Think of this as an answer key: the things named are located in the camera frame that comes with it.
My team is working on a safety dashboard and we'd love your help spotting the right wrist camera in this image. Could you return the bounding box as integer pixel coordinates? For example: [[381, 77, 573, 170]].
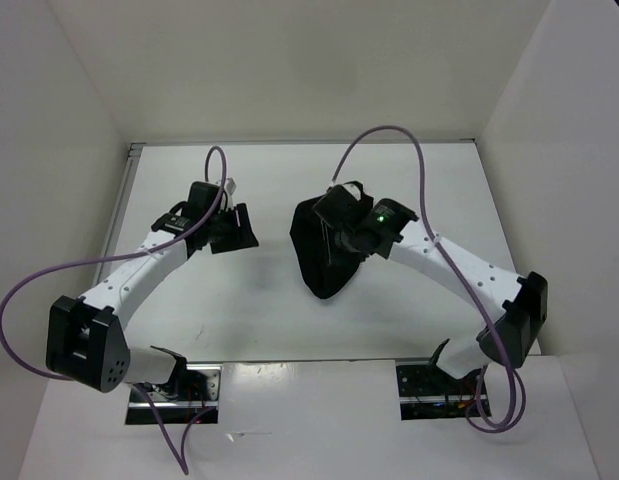
[[327, 181, 365, 201]]

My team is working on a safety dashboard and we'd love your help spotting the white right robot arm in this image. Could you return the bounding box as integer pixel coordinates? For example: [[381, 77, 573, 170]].
[[310, 182, 548, 393]]

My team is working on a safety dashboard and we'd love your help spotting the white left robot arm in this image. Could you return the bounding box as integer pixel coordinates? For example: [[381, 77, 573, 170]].
[[45, 179, 258, 400]]

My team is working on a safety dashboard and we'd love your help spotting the black skirt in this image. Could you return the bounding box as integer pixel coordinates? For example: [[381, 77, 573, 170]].
[[289, 196, 365, 300]]

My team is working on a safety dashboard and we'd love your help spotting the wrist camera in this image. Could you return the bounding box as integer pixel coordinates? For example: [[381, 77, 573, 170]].
[[224, 177, 236, 210], [327, 181, 365, 201]]

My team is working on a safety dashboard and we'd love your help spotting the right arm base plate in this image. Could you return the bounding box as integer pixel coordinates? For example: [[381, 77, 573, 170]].
[[395, 363, 491, 421]]

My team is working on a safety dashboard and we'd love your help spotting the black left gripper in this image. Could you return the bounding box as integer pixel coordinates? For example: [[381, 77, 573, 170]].
[[205, 203, 259, 254]]

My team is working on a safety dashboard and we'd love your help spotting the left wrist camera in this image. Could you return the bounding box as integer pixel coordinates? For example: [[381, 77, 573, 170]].
[[224, 177, 236, 210]]

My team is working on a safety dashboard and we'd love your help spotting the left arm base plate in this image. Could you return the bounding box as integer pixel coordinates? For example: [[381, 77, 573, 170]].
[[125, 363, 223, 426]]

